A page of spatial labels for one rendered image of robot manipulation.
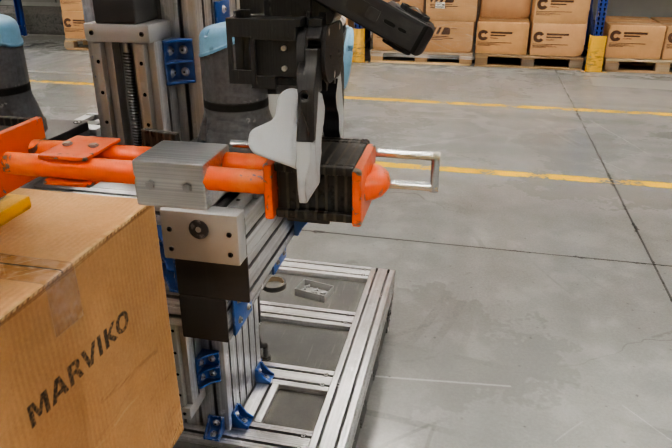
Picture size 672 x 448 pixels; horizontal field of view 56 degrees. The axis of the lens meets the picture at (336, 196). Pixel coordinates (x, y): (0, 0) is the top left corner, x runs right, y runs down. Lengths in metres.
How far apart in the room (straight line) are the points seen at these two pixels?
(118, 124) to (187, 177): 0.79
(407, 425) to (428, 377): 0.25
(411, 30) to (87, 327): 0.50
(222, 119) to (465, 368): 1.49
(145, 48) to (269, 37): 0.77
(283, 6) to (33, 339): 0.42
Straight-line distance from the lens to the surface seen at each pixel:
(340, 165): 0.52
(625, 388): 2.42
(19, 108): 1.37
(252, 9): 0.53
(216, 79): 1.10
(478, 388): 2.26
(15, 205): 0.89
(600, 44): 7.69
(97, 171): 0.62
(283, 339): 2.08
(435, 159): 0.57
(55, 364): 0.76
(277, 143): 0.52
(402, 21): 0.50
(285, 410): 1.82
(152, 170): 0.59
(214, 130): 1.12
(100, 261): 0.79
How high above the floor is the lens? 1.40
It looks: 22 degrees down
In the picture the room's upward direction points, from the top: straight up
